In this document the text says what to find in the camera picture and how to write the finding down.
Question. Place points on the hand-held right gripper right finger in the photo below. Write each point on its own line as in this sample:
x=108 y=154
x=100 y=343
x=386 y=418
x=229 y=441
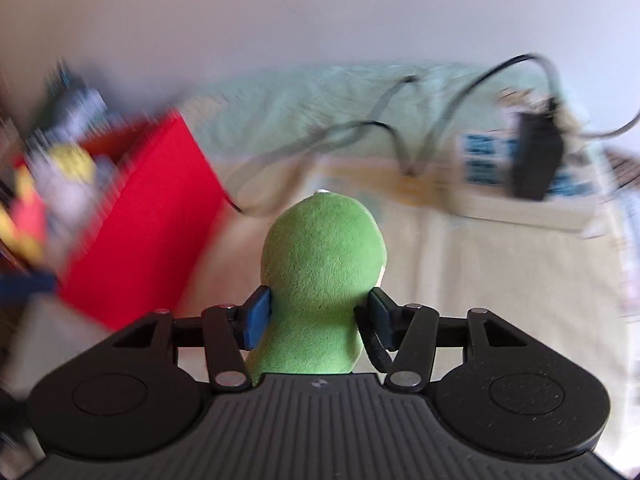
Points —
x=380 y=316

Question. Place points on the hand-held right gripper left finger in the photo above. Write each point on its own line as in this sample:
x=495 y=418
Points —
x=257 y=316

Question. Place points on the green plush toy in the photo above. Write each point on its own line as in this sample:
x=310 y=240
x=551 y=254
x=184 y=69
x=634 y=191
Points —
x=320 y=260

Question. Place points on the red storage box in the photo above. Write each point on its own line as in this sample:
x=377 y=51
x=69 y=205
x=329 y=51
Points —
x=150 y=220

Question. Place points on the white power strip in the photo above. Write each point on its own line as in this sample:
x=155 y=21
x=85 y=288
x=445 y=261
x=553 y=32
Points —
x=500 y=206

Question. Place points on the black power adapter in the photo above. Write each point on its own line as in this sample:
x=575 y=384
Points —
x=535 y=160

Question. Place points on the light green quilt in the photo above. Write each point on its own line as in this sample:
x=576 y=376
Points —
x=325 y=100

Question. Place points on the yellow tiger plush toy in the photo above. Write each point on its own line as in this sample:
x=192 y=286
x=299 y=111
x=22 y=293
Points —
x=75 y=162

